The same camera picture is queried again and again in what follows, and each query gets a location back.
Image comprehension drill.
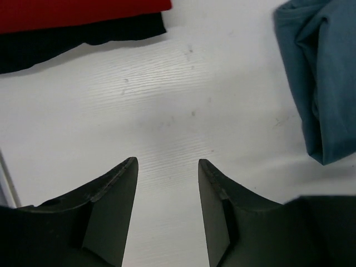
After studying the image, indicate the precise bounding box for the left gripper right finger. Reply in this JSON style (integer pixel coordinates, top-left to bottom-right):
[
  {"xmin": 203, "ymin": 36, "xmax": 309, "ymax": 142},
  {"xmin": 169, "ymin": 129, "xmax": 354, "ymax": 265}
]
[{"xmin": 198, "ymin": 159, "xmax": 355, "ymax": 266}]

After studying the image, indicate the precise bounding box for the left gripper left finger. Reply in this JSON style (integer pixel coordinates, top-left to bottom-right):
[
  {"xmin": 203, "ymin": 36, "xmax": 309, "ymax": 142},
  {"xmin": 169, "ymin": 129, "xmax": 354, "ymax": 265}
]
[{"xmin": 1, "ymin": 157, "xmax": 139, "ymax": 266}]

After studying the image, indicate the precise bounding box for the blue t shirt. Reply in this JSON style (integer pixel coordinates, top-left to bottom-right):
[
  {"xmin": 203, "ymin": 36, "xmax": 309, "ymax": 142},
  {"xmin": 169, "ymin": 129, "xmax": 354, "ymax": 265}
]
[{"xmin": 274, "ymin": 1, "xmax": 355, "ymax": 165}]

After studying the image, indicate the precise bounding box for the black folded t shirt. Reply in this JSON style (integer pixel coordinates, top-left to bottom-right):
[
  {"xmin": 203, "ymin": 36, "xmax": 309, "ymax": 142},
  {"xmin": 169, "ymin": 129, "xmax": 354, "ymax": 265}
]
[{"xmin": 1, "ymin": 12, "xmax": 166, "ymax": 74}]

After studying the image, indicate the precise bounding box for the red folded t shirt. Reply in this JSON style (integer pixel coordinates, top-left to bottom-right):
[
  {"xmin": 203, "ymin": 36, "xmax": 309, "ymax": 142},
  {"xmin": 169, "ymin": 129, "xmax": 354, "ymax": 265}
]
[{"xmin": 1, "ymin": 0, "xmax": 172, "ymax": 34}]

